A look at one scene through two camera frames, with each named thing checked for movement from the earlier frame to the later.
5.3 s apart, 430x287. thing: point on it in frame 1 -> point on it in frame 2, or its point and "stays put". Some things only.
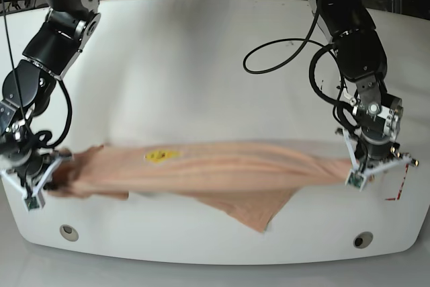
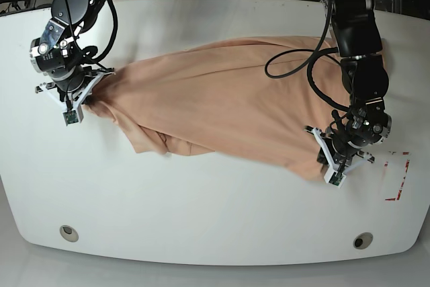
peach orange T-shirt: x=250 y=181 -> x=273 y=101
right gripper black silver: x=373 y=146 -> x=342 y=146
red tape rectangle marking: x=406 y=168 stays put
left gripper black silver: x=19 y=152 -> x=72 y=79
